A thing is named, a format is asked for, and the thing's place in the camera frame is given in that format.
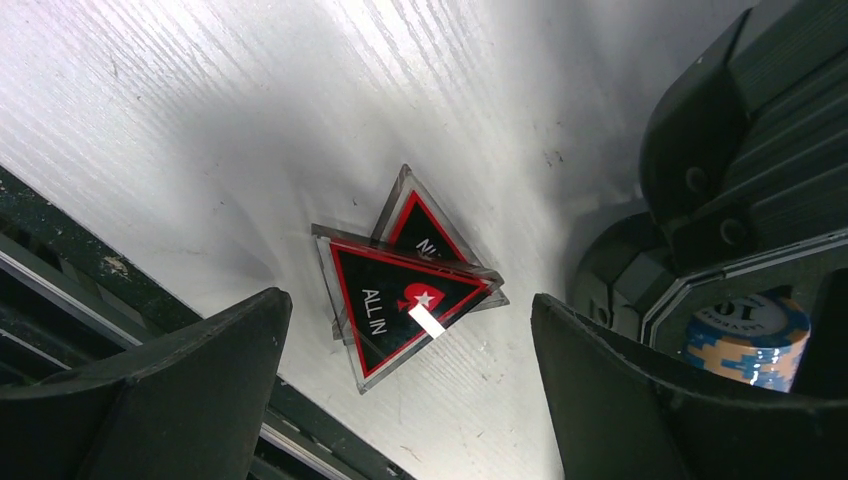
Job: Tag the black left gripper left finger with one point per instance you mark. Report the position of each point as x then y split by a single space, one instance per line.
187 405

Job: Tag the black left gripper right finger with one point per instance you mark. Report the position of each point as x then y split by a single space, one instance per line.
621 410

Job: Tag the orange-blue chip stack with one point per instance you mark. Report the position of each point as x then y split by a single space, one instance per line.
758 340

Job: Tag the black poker set case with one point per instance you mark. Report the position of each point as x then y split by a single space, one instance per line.
743 167

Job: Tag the triangular all in marker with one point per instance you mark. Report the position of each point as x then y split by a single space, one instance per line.
412 221
389 304

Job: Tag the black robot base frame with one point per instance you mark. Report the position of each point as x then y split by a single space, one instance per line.
69 300

